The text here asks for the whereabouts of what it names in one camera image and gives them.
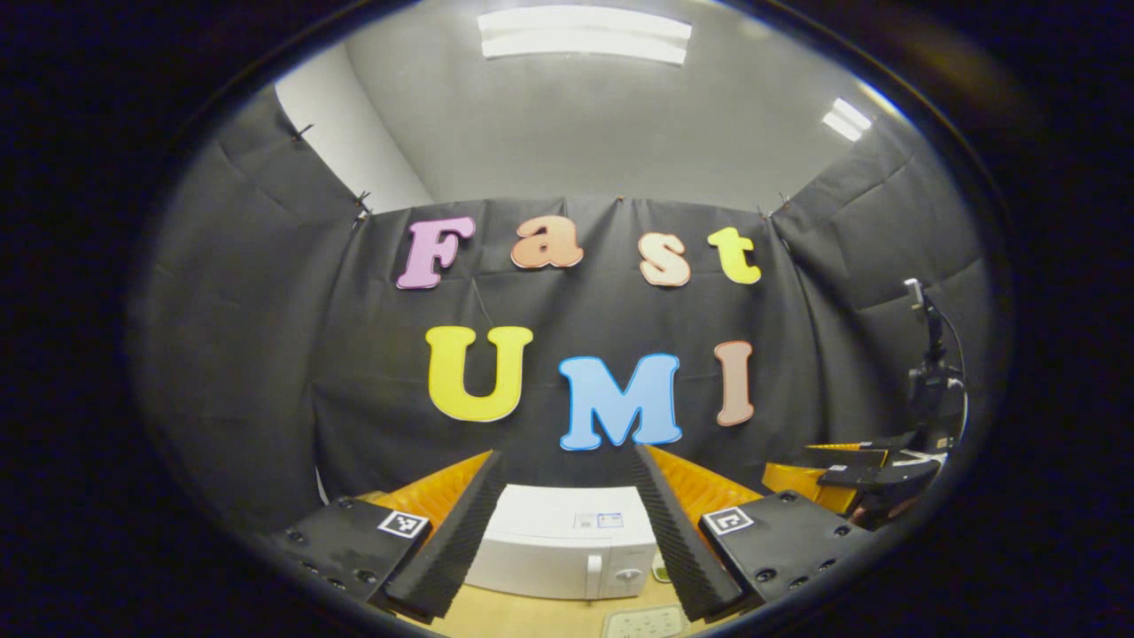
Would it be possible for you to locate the pale green square plate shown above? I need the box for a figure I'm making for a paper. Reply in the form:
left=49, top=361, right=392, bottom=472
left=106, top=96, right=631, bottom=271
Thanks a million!
left=602, top=604, right=690, bottom=638

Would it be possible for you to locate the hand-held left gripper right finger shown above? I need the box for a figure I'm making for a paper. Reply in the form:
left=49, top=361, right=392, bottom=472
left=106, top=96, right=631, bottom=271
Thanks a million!
left=631, top=443, right=874, bottom=624

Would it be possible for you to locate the small ceiling light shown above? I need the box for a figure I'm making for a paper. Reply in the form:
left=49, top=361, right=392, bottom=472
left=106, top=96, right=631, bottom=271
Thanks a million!
left=821, top=97, right=874, bottom=143

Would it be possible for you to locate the long ceiling light panel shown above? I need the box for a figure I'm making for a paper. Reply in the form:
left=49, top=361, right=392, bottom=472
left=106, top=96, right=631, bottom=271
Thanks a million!
left=477, top=7, right=694, bottom=67

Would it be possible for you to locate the black backdrop cloth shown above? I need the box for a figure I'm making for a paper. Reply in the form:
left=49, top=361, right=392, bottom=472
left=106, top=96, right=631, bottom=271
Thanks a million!
left=133, top=84, right=989, bottom=533

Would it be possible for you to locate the white microwave oven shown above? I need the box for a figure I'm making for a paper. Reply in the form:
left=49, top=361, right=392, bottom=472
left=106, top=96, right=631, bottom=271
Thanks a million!
left=462, top=483, right=661, bottom=601

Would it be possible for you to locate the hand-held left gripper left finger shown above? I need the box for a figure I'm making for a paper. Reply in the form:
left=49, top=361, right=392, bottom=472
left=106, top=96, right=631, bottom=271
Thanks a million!
left=270, top=449, right=508, bottom=623

